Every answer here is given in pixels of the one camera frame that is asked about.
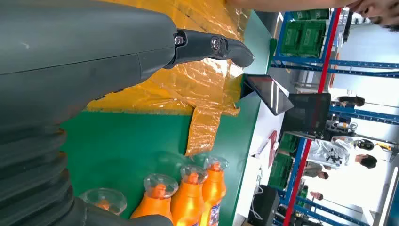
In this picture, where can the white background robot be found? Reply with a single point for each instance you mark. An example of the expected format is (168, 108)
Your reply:
(364, 144)

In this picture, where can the green plastic crate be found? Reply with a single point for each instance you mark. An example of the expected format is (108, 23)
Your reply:
(310, 14)
(291, 39)
(313, 39)
(289, 143)
(280, 171)

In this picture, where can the green table mat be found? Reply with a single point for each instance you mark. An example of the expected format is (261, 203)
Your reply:
(124, 137)

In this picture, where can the person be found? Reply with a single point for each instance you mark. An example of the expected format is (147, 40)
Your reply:
(280, 3)
(330, 153)
(317, 196)
(315, 171)
(352, 100)

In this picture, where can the red and white booklet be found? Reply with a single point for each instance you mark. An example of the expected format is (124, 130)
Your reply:
(271, 146)

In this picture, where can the blue metal shelving rack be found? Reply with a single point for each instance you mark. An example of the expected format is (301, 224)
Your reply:
(358, 64)

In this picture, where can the red rack post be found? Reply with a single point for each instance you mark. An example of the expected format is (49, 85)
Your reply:
(325, 65)

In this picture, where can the black case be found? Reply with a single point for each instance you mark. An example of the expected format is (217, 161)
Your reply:
(265, 202)

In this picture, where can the black monitor screen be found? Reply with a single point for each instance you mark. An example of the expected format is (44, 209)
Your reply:
(307, 113)

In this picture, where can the yellow taped plastic mat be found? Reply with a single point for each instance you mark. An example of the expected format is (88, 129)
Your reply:
(193, 87)

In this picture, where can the black tablet on stand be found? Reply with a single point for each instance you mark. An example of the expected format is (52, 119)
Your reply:
(268, 90)

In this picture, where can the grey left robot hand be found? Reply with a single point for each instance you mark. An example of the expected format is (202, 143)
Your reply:
(78, 53)

